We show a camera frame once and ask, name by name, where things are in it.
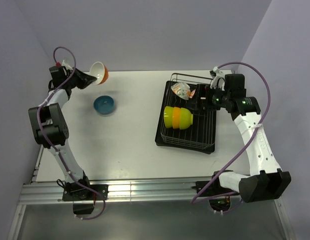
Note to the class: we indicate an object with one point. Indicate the lime green bowl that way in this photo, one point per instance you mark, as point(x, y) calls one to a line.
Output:
point(167, 116)
point(185, 119)

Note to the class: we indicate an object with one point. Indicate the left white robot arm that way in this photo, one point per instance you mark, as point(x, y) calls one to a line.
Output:
point(51, 131)

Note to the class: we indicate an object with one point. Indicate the white bowl orange outside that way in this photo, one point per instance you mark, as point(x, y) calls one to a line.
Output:
point(100, 72)

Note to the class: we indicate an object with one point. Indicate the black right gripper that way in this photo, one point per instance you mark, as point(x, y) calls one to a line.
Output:
point(201, 91)

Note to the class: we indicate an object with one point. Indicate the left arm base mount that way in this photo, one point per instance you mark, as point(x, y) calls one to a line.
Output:
point(83, 199)

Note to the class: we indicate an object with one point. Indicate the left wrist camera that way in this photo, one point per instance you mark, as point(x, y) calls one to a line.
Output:
point(63, 64)

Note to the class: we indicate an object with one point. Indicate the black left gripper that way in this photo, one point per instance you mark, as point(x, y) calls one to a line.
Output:
point(85, 79)

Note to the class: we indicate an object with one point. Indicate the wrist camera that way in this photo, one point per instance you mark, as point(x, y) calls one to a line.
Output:
point(63, 64)
point(218, 78)

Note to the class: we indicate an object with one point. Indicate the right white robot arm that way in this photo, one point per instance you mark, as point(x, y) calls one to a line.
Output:
point(266, 179)

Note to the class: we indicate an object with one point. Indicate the aluminium table edge rail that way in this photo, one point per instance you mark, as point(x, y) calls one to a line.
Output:
point(127, 190)

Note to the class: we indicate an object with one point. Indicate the orange patterned white bowl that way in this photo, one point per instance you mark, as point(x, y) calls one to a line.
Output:
point(192, 94)

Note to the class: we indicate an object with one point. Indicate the blue ceramic bowl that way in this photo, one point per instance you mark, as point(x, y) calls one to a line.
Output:
point(104, 105)

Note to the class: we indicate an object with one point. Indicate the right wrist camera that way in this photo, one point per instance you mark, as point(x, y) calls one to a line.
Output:
point(218, 78)

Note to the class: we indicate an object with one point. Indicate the orange plastic bowl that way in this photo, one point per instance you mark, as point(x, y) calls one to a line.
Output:
point(176, 117)

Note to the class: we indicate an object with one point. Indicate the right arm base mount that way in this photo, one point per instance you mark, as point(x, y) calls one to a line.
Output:
point(221, 203)

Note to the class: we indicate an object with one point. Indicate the black drip tray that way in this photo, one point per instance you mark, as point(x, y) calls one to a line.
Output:
point(207, 148)

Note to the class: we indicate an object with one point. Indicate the floral orange green bowl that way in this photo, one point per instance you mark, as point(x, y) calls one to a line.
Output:
point(182, 90)

